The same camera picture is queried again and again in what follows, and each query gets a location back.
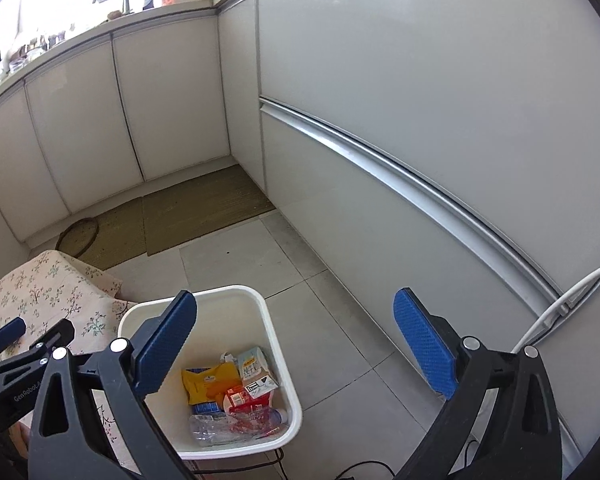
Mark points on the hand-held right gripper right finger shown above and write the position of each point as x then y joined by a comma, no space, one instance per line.
422,345

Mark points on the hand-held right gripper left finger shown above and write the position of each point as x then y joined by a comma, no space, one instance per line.
165,345

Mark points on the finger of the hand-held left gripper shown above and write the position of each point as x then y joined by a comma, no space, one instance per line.
60,332
7,335

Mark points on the orange yellow snack packet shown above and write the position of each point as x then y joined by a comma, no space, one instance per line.
205,380

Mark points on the blue packet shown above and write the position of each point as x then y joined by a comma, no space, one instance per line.
207,406

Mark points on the white trash bin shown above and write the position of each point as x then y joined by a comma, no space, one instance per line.
240,310

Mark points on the teal white carton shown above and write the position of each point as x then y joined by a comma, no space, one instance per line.
250,360

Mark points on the red carton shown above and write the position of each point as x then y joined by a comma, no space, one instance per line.
237,397

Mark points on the clear plastic bag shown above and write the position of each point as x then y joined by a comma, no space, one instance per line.
215,425

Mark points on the white cardboard box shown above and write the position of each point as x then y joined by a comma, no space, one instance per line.
260,385

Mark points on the floral tablecloth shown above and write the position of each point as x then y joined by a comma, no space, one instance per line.
45,285

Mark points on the brown floor mat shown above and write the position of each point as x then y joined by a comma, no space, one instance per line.
205,205
115,235

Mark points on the white base cabinet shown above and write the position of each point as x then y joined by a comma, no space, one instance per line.
80,110

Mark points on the white tall cabinet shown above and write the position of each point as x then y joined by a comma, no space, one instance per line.
430,110

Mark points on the cluster of small jars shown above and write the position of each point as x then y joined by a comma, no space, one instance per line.
30,47

